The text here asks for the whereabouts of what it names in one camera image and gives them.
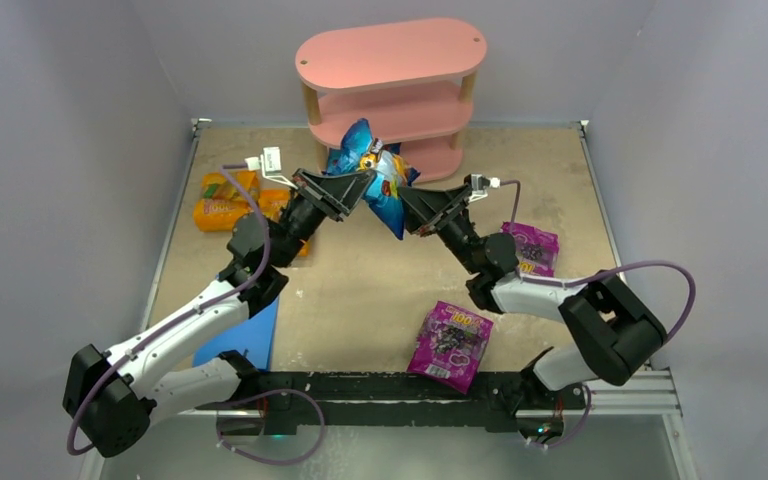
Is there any blue candy bag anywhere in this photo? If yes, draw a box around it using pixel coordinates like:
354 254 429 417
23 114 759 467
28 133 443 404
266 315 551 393
323 149 359 176
339 118 421 240

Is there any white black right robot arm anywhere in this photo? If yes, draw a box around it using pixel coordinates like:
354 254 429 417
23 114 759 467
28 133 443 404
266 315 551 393
399 185 668 394

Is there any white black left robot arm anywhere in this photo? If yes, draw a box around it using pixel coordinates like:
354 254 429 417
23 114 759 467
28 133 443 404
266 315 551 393
62 169 375 458

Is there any orange candy bag near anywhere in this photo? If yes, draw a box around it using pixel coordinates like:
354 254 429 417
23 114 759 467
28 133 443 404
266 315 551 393
259 190 320 267

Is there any orange candy bag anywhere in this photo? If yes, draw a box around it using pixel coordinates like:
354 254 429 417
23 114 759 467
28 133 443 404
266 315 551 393
192 170 263 232
259 190 320 267

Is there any orange candy bag far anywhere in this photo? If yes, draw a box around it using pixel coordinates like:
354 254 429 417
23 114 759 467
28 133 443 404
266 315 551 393
192 170 263 232

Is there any purple candy bag right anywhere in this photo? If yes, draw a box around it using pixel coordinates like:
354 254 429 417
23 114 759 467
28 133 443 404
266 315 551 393
501 222 560 277

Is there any purple candy bag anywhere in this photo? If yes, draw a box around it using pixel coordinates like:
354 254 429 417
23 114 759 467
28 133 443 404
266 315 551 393
407 301 493 394
501 222 560 277

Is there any purple candy bag front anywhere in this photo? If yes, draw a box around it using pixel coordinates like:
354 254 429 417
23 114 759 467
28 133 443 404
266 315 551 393
407 301 493 394

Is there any pink three-tier shelf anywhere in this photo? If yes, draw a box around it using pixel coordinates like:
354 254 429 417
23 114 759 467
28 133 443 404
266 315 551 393
294 17 488 182

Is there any blue foam pad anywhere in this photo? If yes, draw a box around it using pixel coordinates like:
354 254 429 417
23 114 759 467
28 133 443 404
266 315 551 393
192 299 279 371

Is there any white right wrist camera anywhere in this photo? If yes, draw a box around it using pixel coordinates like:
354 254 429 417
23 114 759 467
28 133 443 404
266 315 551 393
464 174 502 203

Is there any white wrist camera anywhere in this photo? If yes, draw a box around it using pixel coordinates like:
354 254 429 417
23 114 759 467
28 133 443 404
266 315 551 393
244 147 294 188
464 174 502 203

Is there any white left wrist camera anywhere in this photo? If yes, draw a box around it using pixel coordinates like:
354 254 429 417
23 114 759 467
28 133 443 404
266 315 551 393
244 147 294 188

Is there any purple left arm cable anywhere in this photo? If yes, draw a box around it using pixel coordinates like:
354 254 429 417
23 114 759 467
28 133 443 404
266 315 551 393
65 164 273 458

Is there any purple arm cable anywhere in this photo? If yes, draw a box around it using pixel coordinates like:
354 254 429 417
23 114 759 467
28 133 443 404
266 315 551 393
65 164 273 458
499 180 698 452

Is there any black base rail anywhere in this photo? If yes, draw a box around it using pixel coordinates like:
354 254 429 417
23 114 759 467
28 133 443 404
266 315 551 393
236 372 587 435

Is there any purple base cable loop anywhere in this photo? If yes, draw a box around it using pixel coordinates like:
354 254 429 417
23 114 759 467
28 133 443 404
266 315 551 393
214 387 328 467

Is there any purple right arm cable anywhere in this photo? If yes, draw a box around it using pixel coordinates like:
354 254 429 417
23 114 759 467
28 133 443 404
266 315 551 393
499 180 698 452

